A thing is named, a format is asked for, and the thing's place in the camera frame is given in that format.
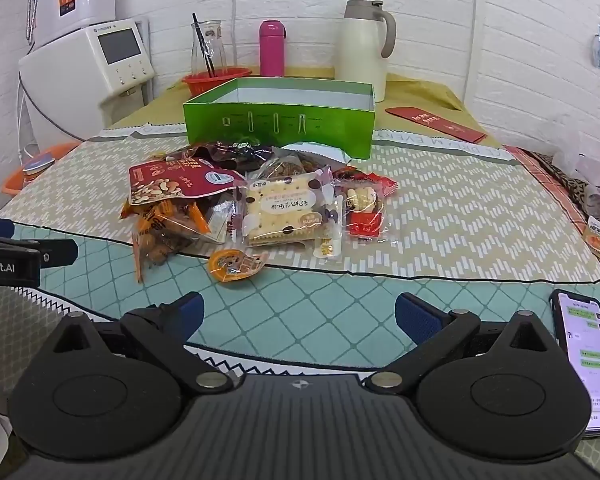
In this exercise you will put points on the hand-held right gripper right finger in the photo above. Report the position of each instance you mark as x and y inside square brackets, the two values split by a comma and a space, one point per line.
[414, 317]

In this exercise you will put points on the red plastic basket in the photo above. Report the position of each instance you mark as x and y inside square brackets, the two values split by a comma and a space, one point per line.
[200, 85]

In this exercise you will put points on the clear plastic bag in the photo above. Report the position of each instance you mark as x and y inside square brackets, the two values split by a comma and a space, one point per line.
[587, 165]

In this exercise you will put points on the dark patterned cloth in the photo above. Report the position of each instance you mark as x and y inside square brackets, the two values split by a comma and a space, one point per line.
[562, 172]

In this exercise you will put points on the orange jelly cup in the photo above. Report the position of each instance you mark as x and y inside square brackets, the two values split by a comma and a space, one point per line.
[235, 265]

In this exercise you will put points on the red envelope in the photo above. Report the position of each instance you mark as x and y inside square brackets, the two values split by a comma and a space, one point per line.
[430, 121]

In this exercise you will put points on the round pot lid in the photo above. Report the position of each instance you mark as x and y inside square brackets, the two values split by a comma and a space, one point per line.
[37, 165]

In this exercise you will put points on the orange plastic basin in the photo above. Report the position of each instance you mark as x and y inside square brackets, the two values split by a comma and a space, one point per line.
[15, 182]

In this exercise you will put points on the red snack wrapper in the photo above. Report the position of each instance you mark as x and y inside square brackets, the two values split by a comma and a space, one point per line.
[386, 183]

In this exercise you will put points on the smartphone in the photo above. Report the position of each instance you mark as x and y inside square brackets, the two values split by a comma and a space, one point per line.
[585, 360]

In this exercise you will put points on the clear packet of brown crisps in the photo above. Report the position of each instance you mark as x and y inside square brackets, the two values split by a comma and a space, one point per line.
[295, 164]

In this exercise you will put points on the small orange sachet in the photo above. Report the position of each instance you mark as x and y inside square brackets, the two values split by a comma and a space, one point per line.
[597, 232]

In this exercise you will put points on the clear cracker packet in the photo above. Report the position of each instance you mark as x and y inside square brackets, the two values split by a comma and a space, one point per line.
[285, 210]

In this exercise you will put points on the white snack packet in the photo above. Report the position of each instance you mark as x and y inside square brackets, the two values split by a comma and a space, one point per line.
[320, 149]

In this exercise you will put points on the clear bag of orange snacks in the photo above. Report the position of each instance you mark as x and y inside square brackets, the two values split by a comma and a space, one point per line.
[165, 232]

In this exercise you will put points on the clear glass carafe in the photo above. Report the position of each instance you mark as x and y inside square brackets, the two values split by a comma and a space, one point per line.
[213, 45]

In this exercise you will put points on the white water purifier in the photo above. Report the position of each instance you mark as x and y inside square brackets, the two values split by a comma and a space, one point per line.
[80, 0]

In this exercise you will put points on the pink thermos bottle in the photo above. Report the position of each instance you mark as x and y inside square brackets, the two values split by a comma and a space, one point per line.
[272, 50]

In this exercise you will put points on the small yellow sachet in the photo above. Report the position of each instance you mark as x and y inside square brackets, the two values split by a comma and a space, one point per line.
[326, 248]

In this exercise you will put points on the red nut packet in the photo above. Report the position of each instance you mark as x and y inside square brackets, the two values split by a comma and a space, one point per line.
[170, 180]

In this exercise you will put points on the black drinking straw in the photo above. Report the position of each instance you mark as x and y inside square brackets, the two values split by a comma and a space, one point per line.
[209, 60]
[199, 32]

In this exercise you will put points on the green cardboard box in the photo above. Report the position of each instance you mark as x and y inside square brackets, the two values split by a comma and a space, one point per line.
[280, 120]

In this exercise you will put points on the white dispenser with screen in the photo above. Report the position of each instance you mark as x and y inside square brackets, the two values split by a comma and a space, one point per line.
[80, 72]

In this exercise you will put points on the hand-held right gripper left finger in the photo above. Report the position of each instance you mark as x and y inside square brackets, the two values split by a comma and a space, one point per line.
[192, 311]

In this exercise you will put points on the red cookie packet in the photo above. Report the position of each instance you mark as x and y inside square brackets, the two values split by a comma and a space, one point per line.
[362, 220]

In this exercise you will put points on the dark brown glossy packet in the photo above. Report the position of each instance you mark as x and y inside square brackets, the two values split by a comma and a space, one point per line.
[215, 152]

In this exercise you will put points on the cream thermal jug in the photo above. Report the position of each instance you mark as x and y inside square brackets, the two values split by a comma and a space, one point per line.
[362, 50]

